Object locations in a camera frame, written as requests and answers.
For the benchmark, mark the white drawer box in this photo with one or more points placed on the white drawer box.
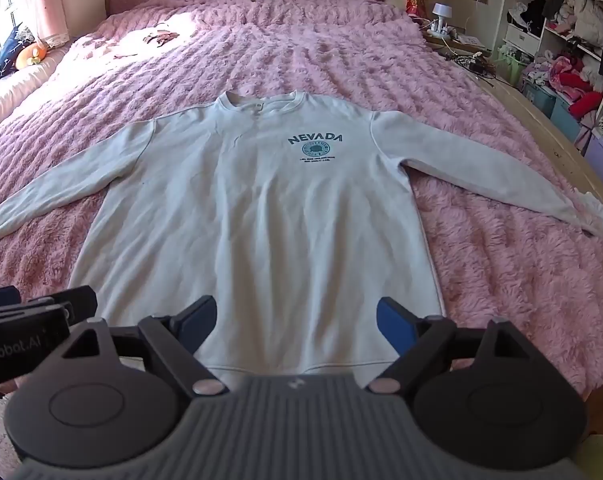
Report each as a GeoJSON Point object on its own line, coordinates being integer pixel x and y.
{"type": "Point", "coordinates": [520, 41]}

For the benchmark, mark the wooden nightstand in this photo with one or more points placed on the wooden nightstand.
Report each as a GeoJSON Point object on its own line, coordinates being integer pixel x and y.
{"type": "Point", "coordinates": [461, 40]}

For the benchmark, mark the white printed sweatshirt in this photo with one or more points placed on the white printed sweatshirt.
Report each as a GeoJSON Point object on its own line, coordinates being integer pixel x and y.
{"type": "Point", "coordinates": [261, 220]}

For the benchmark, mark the yellow-green object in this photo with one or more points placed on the yellow-green object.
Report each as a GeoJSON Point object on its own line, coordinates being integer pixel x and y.
{"type": "Point", "coordinates": [601, 460]}

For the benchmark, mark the orange plush toy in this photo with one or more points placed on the orange plush toy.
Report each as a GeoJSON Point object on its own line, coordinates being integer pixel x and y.
{"type": "Point", "coordinates": [31, 54]}

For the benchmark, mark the small pink hair accessory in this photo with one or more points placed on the small pink hair accessory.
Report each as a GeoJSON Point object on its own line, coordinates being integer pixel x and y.
{"type": "Point", "coordinates": [160, 37]}

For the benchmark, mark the white cloth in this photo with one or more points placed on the white cloth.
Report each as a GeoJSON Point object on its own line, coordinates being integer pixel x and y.
{"type": "Point", "coordinates": [594, 212]}

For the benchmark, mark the dark blue floral pillow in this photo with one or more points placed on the dark blue floral pillow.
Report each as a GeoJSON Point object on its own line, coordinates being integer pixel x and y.
{"type": "Point", "coordinates": [8, 50]}

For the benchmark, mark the cream quilt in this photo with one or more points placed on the cream quilt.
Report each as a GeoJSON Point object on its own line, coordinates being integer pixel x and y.
{"type": "Point", "coordinates": [16, 87]}

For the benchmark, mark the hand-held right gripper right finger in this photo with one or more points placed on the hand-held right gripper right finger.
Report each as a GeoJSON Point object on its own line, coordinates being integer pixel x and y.
{"type": "Point", "coordinates": [394, 318]}

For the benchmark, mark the wooden bed frame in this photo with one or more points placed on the wooden bed frame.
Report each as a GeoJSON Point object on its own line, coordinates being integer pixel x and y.
{"type": "Point", "coordinates": [546, 130]}

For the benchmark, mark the red snack bag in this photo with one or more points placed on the red snack bag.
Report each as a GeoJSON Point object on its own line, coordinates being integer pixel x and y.
{"type": "Point", "coordinates": [415, 2]}

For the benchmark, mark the blue storage bin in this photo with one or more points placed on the blue storage bin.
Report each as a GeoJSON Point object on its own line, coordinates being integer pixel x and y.
{"type": "Point", "coordinates": [567, 120]}
{"type": "Point", "coordinates": [540, 100]}

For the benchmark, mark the pile of assorted clothes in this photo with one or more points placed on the pile of assorted clothes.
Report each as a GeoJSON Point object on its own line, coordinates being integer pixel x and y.
{"type": "Point", "coordinates": [581, 5]}

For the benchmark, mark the green plastic basket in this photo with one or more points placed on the green plastic basket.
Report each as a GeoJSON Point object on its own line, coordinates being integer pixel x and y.
{"type": "Point", "coordinates": [514, 67]}

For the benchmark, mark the white shelf unit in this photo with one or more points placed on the white shelf unit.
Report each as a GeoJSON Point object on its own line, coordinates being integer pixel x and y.
{"type": "Point", "coordinates": [551, 32]}

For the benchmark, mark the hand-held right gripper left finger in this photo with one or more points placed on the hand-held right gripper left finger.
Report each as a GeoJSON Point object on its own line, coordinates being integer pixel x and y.
{"type": "Point", "coordinates": [201, 316]}

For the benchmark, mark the white table lamp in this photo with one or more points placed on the white table lamp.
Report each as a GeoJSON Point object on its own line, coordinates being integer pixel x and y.
{"type": "Point", "coordinates": [441, 12]}

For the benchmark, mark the pink fluffy blanket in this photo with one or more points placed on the pink fluffy blanket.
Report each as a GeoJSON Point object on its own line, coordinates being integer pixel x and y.
{"type": "Point", "coordinates": [331, 45]}

